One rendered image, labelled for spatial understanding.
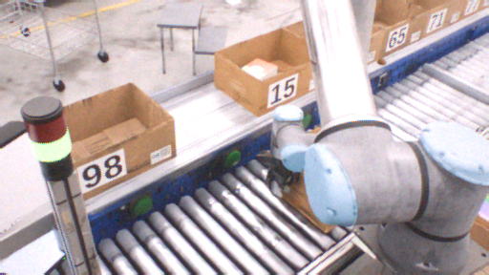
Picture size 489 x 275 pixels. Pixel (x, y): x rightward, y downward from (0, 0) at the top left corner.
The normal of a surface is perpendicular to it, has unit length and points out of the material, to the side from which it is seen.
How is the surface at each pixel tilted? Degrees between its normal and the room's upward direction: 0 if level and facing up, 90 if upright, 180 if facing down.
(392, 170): 31
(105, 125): 89
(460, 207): 89
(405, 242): 68
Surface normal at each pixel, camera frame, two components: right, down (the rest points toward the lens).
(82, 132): 0.65, 0.48
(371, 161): 0.10, -0.43
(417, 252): -0.47, 0.18
